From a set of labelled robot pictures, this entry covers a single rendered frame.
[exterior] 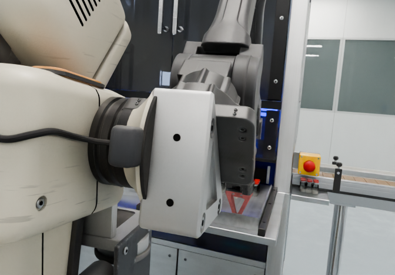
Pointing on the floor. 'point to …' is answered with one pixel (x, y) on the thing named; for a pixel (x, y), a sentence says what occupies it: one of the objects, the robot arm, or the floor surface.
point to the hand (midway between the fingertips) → (236, 215)
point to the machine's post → (290, 112)
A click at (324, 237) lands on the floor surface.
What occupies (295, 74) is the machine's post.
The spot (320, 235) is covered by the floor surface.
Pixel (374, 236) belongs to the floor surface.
